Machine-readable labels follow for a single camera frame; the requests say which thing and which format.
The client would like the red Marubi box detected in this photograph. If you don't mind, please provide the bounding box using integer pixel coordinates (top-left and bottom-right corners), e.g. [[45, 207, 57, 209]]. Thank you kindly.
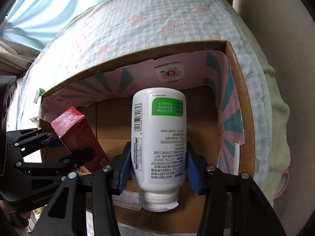
[[51, 107, 109, 173]]

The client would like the white pill bottle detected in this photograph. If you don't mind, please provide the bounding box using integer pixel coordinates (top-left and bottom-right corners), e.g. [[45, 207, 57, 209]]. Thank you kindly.
[[131, 88, 187, 212]]

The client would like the cardboard box pink lining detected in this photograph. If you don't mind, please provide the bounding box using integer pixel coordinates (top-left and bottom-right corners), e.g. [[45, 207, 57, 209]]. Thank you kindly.
[[38, 39, 256, 234]]

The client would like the yellow green blanket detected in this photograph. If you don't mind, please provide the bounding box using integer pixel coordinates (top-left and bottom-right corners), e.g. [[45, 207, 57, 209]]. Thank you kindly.
[[222, 0, 290, 204]]

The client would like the light blue curtain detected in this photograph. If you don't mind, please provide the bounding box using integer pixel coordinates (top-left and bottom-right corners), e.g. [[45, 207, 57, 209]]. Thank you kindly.
[[1, 0, 103, 51]]

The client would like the floral checkered bed cover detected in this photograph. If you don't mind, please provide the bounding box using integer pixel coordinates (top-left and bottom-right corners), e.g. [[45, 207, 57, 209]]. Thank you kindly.
[[7, 0, 274, 236]]

